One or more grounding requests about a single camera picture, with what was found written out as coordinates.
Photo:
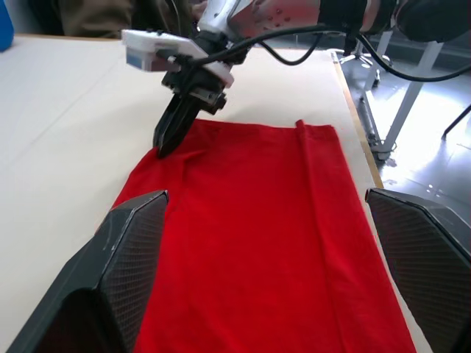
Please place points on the dark slanted chair leg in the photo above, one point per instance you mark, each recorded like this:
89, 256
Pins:
458, 119

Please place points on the office chair wheel base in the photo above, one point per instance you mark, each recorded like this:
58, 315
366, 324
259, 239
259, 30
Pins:
362, 60

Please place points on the red t-shirt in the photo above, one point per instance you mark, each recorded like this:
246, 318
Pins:
257, 239

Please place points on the white metal leg frame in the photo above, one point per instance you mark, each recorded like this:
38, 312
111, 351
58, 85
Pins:
406, 99

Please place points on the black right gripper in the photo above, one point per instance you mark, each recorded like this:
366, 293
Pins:
200, 87

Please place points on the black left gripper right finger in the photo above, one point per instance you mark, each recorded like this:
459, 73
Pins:
430, 264

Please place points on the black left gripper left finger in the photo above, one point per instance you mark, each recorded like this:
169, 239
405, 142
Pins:
110, 264

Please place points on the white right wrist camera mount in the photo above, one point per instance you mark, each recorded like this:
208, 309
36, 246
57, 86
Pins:
162, 41

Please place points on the blue plastic container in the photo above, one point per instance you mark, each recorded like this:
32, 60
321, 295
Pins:
5, 29

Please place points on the person in olive clothing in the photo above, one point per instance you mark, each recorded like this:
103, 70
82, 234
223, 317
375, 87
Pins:
103, 16

